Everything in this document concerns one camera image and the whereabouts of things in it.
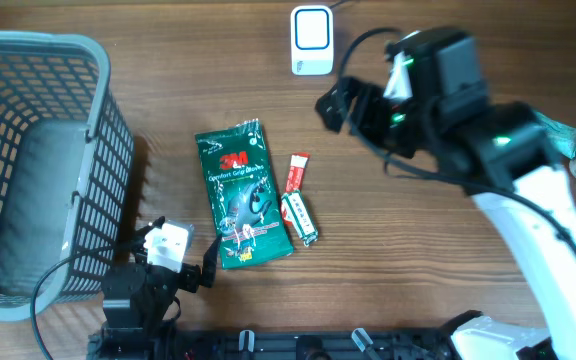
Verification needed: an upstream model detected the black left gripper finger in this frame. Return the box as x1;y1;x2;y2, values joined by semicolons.
128;216;166;255
200;235;222;288

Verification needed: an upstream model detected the green 3M gloves packet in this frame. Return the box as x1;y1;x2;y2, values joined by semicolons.
195;119;294;270

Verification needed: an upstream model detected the red coffee stick sachet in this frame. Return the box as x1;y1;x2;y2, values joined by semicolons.
281;152;310;225

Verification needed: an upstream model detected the green white gum pack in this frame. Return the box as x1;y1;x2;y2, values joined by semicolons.
282;190;319;247

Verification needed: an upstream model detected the light green wipes pack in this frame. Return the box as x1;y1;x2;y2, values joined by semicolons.
534;110;576;159

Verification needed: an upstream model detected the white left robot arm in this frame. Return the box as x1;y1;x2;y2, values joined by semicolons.
86;217;222;360

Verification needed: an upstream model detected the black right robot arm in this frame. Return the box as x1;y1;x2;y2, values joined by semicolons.
315;26;576;359

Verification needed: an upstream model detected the white barcode scanner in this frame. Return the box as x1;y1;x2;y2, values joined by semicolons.
290;5;334;76

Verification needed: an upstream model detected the grey plastic basket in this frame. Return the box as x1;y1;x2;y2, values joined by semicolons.
0;31;135;322

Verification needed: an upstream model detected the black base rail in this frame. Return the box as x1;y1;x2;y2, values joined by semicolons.
86;325;459;360

